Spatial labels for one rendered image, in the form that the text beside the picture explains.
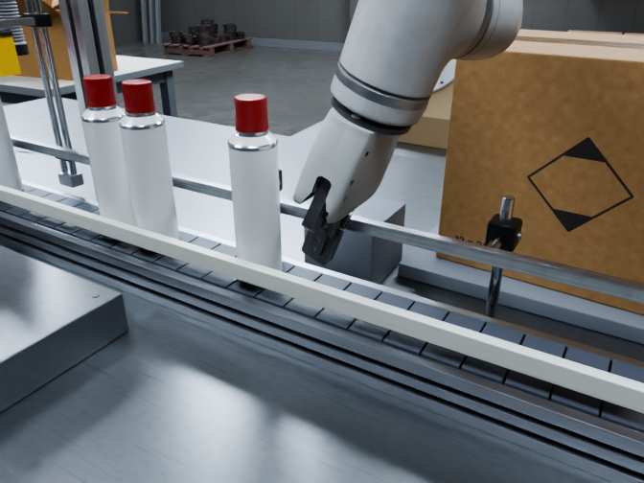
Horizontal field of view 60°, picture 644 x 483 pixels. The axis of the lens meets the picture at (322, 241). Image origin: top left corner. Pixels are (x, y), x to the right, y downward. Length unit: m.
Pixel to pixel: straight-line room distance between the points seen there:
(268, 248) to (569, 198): 0.34
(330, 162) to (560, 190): 0.30
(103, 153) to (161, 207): 0.09
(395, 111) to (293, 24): 9.15
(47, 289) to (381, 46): 0.45
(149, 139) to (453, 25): 0.37
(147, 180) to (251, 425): 0.32
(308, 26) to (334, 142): 9.02
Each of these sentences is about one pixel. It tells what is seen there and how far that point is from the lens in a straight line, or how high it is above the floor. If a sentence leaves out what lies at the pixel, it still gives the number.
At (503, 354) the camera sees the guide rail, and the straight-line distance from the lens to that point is 0.50.
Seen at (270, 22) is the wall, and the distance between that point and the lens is 9.82.
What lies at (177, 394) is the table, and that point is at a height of 0.83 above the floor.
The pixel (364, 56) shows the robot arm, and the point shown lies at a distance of 0.46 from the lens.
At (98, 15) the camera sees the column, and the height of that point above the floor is 1.13.
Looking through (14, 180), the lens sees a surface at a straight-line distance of 0.98.
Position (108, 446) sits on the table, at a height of 0.83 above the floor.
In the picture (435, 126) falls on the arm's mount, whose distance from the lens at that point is 1.30.
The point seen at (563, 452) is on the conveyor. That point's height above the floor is 0.84.
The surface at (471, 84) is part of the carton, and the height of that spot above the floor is 1.08.
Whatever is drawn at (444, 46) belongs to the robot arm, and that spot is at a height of 1.15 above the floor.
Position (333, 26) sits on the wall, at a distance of 9.28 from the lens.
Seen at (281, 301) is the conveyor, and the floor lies 0.88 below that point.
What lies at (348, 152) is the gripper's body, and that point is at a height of 1.06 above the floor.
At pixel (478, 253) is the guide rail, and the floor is 0.96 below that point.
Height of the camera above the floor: 1.20
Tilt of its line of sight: 26 degrees down
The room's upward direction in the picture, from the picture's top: straight up
